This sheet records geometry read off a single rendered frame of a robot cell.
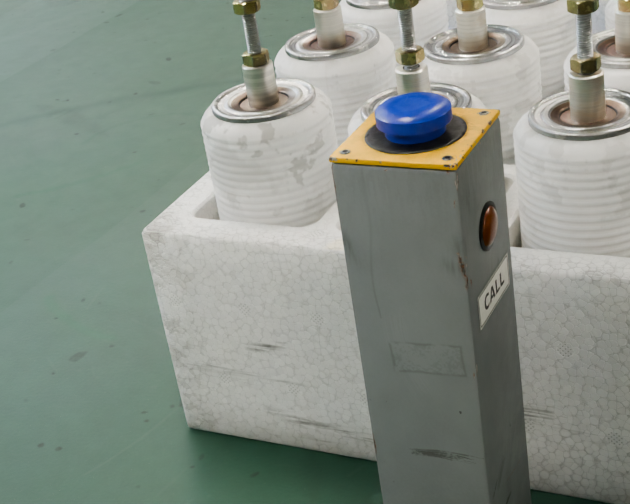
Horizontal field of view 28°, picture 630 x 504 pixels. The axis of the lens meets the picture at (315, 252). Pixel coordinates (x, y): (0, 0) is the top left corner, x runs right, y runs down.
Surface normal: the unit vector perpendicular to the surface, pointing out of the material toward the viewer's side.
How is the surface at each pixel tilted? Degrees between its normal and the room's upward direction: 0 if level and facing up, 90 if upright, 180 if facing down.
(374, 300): 90
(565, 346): 90
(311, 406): 90
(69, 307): 0
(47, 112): 0
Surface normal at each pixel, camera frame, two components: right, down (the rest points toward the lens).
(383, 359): -0.43, 0.48
